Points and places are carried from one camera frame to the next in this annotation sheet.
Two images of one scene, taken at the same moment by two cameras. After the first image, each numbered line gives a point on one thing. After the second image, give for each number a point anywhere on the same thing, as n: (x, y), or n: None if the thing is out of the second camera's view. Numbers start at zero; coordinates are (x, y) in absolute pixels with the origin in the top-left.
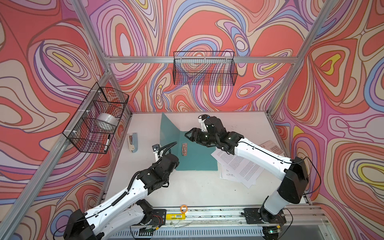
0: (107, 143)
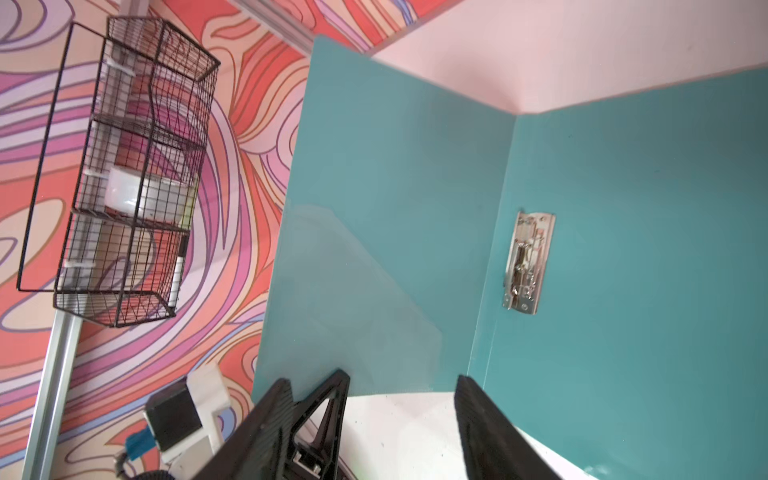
0: (178, 272)
